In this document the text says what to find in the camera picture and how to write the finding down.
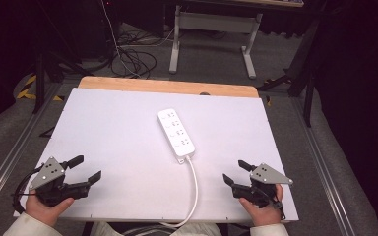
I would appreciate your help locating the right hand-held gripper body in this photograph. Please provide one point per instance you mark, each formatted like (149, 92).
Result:
(265, 178)

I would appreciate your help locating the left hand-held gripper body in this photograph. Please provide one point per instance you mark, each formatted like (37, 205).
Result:
(47, 172)

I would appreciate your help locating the person's right hand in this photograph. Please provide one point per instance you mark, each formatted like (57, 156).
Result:
(262, 214)

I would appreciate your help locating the person's left hand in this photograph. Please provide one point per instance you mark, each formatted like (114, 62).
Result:
(46, 211)

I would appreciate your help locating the white board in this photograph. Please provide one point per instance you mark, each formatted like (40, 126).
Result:
(128, 157)

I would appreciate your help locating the person's light clothing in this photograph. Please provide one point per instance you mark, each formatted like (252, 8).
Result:
(190, 230)

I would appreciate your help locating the white power strip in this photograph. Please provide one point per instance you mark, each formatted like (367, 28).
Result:
(176, 134)

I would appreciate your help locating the yellow black floor tape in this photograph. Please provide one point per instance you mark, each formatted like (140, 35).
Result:
(29, 90)

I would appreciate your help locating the black metal stand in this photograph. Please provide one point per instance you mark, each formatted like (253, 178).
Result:
(40, 78)
(308, 82)

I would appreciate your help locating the wooden desk top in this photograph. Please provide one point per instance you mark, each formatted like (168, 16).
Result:
(259, 2)

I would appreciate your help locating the aluminium floor rail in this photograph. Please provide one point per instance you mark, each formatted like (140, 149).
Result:
(321, 170)
(13, 154)

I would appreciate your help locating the white metal desk frame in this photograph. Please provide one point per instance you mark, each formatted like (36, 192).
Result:
(210, 21)

